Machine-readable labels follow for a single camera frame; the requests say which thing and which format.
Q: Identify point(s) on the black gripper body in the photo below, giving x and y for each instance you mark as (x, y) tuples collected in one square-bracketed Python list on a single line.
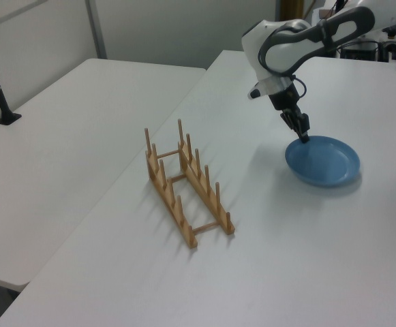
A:
[(286, 98)]

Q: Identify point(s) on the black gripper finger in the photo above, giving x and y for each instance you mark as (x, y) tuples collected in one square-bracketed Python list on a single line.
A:
[(304, 127), (290, 121)]

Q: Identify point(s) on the blue plate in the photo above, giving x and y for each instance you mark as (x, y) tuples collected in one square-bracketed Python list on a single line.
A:
[(323, 163)]

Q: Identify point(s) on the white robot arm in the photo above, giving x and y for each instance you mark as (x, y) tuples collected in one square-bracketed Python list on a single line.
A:
[(286, 51)]

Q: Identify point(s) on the wooden plate rack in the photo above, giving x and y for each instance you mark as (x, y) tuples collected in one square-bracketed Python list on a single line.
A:
[(191, 180)]

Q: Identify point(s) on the black equipment box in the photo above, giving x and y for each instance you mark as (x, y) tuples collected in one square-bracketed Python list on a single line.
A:
[(358, 51)]

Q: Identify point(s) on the grey device with orange part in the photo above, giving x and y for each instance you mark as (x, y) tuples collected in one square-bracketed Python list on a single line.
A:
[(395, 34)]

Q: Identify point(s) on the grey metal partition post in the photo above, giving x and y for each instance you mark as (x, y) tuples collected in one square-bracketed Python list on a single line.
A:
[(96, 30)]

